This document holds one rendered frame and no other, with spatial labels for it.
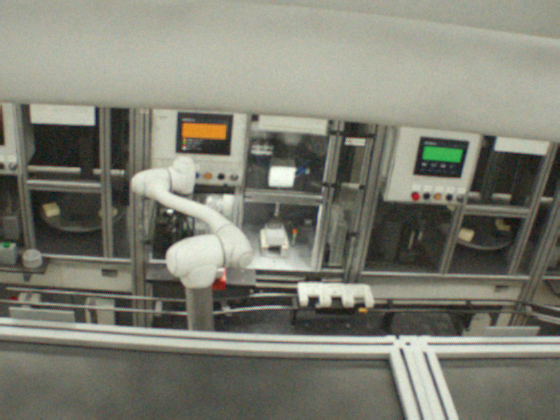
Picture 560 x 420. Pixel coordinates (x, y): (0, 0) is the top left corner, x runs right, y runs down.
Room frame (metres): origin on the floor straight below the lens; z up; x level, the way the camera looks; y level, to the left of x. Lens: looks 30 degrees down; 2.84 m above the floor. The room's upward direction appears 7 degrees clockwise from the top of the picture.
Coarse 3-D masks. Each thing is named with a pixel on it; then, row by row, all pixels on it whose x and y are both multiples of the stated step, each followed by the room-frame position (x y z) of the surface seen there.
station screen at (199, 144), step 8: (184, 120) 2.63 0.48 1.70; (192, 120) 2.64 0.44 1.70; (200, 120) 2.64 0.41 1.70; (208, 120) 2.65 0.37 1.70; (216, 120) 2.65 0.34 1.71; (224, 120) 2.66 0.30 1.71; (184, 136) 2.64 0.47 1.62; (184, 144) 2.63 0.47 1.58; (192, 144) 2.64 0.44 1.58; (200, 144) 2.64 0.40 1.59; (208, 144) 2.65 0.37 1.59; (216, 144) 2.65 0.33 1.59; (224, 144) 2.66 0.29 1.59; (216, 152) 2.65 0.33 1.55; (224, 152) 2.66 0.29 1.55
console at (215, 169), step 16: (160, 112) 2.64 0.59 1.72; (176, 112) 2.65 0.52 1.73; (192, 112) 2.66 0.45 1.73; (208, 112) 2.67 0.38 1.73; (160, 128) 2.64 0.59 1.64; (176, 128) 2.65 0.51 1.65; (240, 128) 2.69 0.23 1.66; (160, 144) 2.64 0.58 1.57; (176, 144) 2.64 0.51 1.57; (240, 144) 2.69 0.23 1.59; (160, 160) 2.64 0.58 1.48; (208, 160) 2.67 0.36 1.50; (224, 160) 2.68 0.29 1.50; (240, 160) 2.69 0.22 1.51; (208, 176) 2.66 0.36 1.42; (224, 176) 2.68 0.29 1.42; (240, 176) 2.69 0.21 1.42
